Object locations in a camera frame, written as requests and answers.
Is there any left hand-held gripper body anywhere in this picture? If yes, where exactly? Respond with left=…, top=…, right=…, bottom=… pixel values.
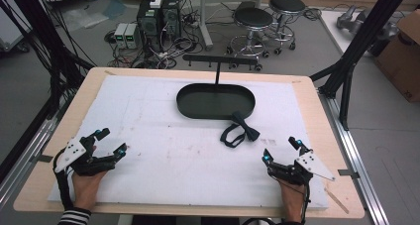
left=53, top=135, right=118, bottom=177

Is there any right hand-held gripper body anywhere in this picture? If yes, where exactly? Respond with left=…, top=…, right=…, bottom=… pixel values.
left=266, top=148, right=337, bottom=186

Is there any black bow tie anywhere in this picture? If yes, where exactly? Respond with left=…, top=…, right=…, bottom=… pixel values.
left=220, top=110, right=262, bottom=149

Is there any black rack with oval tray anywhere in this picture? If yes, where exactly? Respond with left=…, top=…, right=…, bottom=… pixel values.
left=175, top=54, right=260, bottom=121

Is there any person's left hand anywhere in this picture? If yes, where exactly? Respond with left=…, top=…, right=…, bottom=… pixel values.
left=70, top=145, right=109, bottom=213

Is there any person's right hand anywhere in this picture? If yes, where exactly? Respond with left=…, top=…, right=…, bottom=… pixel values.
left=276, top=178, right=307, bottom=223

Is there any wooden stick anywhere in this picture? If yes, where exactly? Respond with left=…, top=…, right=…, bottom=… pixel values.
left=324, top=187, right=351, bottom=215

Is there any white foam board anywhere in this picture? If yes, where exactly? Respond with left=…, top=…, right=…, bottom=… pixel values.
left=48, top=74, right=330, bottom=210

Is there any grey power supply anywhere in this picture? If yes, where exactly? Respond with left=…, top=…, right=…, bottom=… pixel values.
left=125, top=23, right=142, bottom=50
left=114, top=23, right=129, bottom=50

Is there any black computer tower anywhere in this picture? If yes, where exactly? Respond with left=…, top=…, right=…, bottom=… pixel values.
left=160, top=0, right=182, bottom=41
left=136, top=0, right=163, bottom=53

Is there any black round stool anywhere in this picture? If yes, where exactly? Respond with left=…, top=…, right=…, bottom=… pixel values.
left=267, top=0, right=307, bottom=52
left=226, top=7, right=275, bottom=72

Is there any cardboard box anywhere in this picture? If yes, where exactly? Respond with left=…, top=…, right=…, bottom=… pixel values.
left=373, top=9, right=420, bottom=104

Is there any grey machine part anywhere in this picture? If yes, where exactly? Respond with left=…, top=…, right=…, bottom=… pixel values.
left=336, top=4, right=400, bottom=42

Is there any white table leg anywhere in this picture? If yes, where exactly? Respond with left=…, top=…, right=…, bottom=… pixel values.
left=197, top=0, right=215, bottom=52

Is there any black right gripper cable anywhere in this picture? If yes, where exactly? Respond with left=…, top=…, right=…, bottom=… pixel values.
left=268, top=173, right=312, bottom=225

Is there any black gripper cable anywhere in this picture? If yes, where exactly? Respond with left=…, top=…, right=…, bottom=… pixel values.
left=268, top=173, right=312, bottom=225
left=52, top=148, right=75, bottom=210

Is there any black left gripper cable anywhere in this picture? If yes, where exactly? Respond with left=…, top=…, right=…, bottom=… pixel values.
left=52, top=148, right=75, bottom=210

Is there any aluminium rail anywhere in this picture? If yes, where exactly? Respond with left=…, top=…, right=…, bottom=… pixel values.
left=0, top=114, right=65, bottom=204
left=317, top=88, right=391, bottom=225

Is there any tangle of floor cables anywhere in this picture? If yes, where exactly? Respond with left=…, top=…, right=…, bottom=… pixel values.
left=104, top=6, right=206, bottom=70

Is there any black metal frame stand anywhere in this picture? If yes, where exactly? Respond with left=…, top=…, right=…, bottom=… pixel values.
left=309, top=0, right=414, bottom=132
left=0, top=0, right=97, bottom=121

